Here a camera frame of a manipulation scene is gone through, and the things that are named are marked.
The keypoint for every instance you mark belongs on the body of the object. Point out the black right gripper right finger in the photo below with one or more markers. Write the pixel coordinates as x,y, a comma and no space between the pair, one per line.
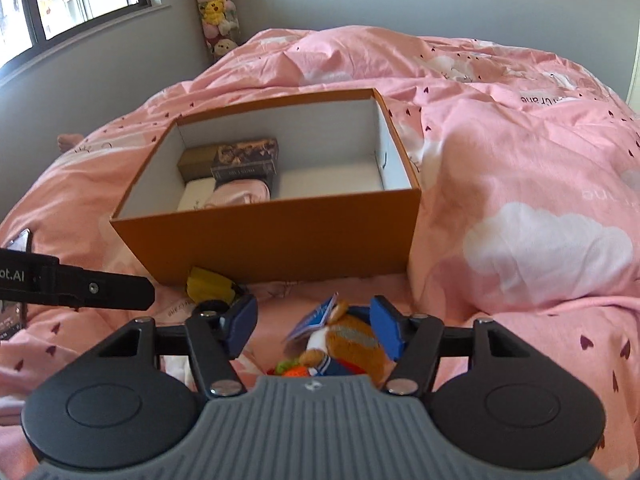
417,343

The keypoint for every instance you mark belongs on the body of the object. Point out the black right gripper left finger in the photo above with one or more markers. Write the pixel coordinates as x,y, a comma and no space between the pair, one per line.
210,339

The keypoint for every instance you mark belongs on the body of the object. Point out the yellow tape measure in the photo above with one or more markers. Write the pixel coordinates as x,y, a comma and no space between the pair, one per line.
204,285

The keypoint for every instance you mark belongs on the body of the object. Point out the brown plush toy blue outfit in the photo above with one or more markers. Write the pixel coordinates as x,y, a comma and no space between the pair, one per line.
335,339

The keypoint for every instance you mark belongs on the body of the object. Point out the white small box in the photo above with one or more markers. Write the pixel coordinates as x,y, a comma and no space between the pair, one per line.
196,193

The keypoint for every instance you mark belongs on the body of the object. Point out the orange cardboard box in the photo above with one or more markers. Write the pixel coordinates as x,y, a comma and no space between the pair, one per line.
343,202

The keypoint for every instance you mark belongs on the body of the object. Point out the brown small cardboard box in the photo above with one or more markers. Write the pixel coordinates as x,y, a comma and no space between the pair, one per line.
196,163

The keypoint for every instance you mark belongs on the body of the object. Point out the dark patterned card box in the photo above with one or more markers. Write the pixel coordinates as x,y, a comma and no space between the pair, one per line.
253,159

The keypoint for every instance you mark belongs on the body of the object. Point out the hanging plush toy organizer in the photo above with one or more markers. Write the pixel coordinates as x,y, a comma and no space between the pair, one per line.
220,26

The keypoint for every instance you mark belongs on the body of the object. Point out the window with dark frame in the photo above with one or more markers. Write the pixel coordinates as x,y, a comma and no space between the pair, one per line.
31,29

